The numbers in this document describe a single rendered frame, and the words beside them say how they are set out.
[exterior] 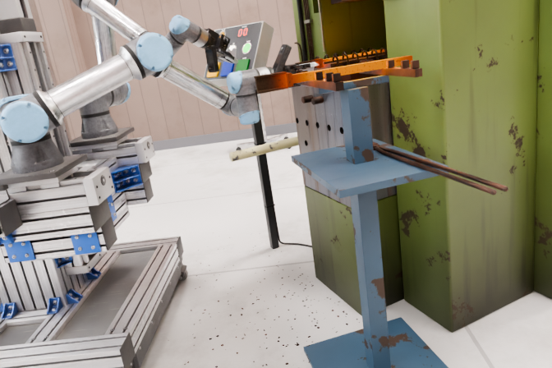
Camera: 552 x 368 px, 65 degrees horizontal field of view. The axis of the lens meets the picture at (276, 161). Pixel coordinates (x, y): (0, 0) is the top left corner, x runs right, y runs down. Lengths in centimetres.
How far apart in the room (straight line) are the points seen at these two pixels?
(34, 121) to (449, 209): 130
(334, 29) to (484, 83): 72
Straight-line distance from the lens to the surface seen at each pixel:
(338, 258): 187
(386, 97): 165
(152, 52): 143
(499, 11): 163
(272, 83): 116
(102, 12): 190
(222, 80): 216
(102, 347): 165
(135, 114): 565
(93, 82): 142
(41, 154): 155
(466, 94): 153
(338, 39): 201
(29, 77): 177
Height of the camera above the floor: 110
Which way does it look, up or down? 15 degrees down
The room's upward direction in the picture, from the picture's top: 8 degrees counter-clockwise
